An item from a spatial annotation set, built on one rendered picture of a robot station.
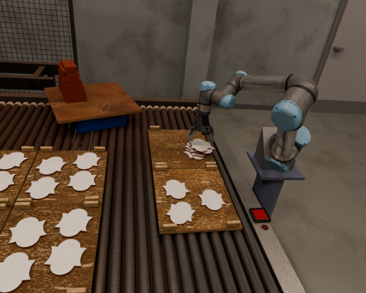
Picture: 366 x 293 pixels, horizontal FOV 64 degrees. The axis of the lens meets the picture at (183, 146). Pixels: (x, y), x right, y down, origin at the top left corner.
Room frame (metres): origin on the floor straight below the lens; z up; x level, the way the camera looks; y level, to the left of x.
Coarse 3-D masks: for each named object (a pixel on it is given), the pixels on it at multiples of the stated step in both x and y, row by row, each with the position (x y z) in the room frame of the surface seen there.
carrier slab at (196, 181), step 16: (160, 176) 1.15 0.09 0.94; (176, 176) 1.17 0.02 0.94; (192, 176) 1.18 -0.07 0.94; (208, 176) 1.20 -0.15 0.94; (160, 192) 1.03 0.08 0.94; (192, 192) 1.06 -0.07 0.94; (224, 192) 1.09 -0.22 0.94; (160, 208) 0.93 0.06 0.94; (192, 208) 0.96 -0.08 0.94; (224, 208) 0.98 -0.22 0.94; (160, 224) 0.84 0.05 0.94; (192, 224) 0.86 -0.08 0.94; (208, 224) 0.87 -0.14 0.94; (224, 224) 0.88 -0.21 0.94; (240, 224) 0.89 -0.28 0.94
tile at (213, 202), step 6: (204, 192) 1.06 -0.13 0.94; (210, 192) 1.06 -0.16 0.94; (216, 192) 1.07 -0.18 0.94; (204, 198) 1.02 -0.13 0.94; (210, 198) 1.02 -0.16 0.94; (216, 198) 1.03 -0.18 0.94; (204, 204) 0.98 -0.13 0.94; (210, 204) 0.99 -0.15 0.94; (216, 204) 0.99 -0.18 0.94; (222, 204) 1.00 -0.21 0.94; (216, 210) 0.96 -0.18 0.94
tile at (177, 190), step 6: (174, 180) 1.12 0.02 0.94; (162, 186) 1.07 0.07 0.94; (168, 186) 1.07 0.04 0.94; (174, 186) 1.08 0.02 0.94; (180, 186) 1.08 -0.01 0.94; (168, 192) 1.03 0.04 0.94; (174, 192) 1.03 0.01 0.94; (180, 192) 1.04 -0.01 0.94; (186, 192) 1.05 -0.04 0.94; (174, 198) 1.00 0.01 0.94; (180, 198) 1.00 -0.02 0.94
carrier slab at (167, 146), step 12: (156, 132) 1.58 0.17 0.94; (168, 132) 1.60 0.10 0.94; (180, 132) 1.62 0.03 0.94; (156, 144) 1.44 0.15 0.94; (168, 144) 1.46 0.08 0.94; (180, 144) 1.47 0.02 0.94; (156, 156) 1.32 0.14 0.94; (168, 156) 1.33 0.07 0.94; (180, 156) 1.35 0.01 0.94; (168, 168) 1.23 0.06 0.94; (180, 168) 1.24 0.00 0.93; (192, 168) 1.26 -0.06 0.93; (204, 168) 1.27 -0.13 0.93
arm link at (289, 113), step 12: (288, 96) 1.08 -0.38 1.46; (300, 96) 1.07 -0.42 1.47; (312, 96) 1.09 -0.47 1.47; (276, 108) 1.06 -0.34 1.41; (288, 108) 1.03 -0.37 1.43; (300, 108) 1.04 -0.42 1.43; (276, 120) 1.06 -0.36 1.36; (288, 120) 1.02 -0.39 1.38; (300, 120) 1.02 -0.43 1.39; (288, 132) 1.10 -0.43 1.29; (276, 144) 1.21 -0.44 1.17; (288, 144) 1.15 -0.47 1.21; (276, 156) 1.22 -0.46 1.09; (288, 156) 1.21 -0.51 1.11; (276, 168) 1.26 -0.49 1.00; (288, 168) 1.22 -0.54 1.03
